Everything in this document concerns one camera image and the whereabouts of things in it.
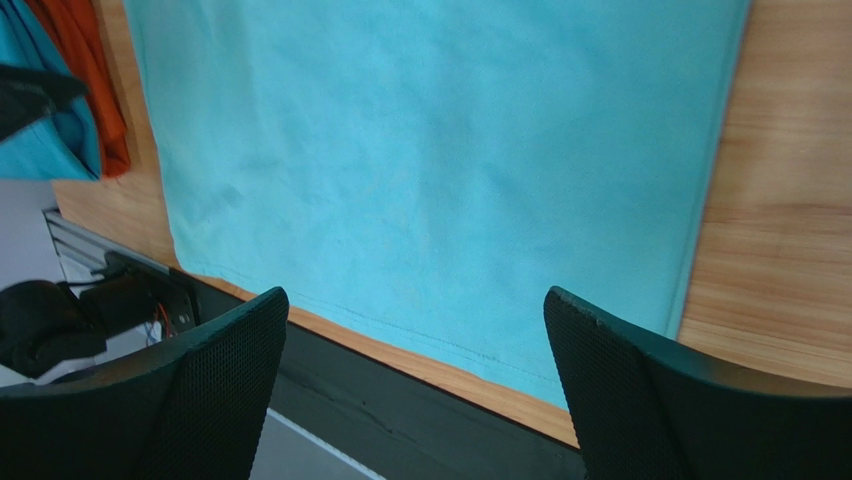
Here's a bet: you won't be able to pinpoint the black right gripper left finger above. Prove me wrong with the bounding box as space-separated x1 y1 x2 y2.
1 287 289 479

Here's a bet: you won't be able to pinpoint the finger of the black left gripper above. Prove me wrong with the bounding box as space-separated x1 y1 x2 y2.
1 64 88 141

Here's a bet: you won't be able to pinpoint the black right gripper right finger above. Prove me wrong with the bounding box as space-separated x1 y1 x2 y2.
543 287 851 479

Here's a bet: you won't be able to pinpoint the teal green t shirt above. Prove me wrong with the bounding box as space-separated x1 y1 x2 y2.
124 1 751 406

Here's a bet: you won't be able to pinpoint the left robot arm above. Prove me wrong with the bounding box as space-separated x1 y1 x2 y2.
1 65 165 380

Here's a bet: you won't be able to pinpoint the folded dark teal t shirt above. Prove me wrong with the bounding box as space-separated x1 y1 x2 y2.
1 1 102 181

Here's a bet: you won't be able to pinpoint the folded orange t shirt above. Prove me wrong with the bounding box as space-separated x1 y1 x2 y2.
27 0 131 179

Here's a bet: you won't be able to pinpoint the red and black wires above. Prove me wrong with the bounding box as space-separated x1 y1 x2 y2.
144 300 178 344

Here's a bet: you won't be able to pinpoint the aluminium front rail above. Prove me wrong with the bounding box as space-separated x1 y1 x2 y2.
43 209 169 283

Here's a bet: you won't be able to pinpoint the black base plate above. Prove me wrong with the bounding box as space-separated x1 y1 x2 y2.
136 270 586 479

